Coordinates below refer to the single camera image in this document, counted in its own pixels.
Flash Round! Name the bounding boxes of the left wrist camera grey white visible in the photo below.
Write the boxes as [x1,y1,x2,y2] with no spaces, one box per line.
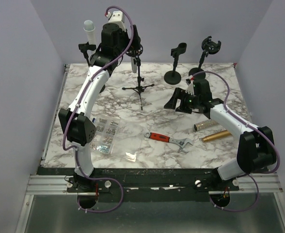
[105,11,125,24]

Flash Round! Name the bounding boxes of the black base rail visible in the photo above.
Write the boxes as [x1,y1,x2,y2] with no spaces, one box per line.
[37,167,239,202]

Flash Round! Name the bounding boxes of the small clear plastic bag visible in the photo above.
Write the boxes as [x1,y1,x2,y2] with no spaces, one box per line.
[126,152,137,162]

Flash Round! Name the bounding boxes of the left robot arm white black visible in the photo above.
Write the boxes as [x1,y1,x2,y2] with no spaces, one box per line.
[58,23,141,192]

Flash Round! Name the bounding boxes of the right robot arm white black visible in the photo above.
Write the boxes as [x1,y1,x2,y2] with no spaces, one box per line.
[164,79,277,190]

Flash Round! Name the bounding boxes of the gold microphone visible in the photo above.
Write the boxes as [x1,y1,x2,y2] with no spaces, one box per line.
[202,130,231,143]

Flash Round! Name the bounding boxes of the black shock mount round stand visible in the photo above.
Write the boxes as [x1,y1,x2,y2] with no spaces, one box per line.
[189,36,222,79]

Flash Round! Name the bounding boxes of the red handle adjustable wrench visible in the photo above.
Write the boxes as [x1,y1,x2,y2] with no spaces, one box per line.
[144,132,193,153]

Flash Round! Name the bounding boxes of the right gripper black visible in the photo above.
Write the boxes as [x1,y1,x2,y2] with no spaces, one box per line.
[164,87,201,114]

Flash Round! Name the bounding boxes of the black tripod shock mount stand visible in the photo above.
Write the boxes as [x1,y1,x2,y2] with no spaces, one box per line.
[122,45,154,110]

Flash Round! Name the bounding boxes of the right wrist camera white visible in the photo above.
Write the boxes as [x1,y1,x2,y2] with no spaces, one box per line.
[185,76,195,96]

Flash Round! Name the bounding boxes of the white microphone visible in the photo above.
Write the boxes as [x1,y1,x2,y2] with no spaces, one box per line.
[83,20,96,45]

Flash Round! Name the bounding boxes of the glitter rhinestone microphone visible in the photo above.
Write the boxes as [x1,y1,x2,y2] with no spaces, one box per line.
[193,119,218,132]

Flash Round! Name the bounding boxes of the clear screw organizer box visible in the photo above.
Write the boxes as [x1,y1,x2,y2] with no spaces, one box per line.
[90,115,120,154]

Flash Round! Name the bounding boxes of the black clip stand round base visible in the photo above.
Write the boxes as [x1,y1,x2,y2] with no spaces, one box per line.
[78,42,96,66]

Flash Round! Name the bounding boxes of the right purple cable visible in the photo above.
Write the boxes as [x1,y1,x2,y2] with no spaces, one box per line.
[190,70,279,212]

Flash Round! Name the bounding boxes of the silver condenser microphone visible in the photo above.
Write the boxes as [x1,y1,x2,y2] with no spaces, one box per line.
[131,57,138,73]

